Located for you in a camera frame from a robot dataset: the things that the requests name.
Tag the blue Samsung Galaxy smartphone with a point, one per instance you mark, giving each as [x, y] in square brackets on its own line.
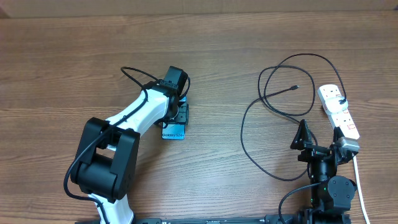
[174, 131]

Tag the white power strip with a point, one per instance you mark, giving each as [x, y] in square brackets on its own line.
[338, 114]

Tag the cardboard backdrop panel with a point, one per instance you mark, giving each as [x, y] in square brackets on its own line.
[12, 9]

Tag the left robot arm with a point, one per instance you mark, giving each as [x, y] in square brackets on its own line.
[105, 162]

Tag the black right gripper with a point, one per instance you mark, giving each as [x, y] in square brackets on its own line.
[300, 142]

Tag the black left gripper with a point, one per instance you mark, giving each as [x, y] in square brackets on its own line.
[180, 116]

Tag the white charger adapter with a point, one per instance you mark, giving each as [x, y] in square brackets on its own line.
[335, 105]

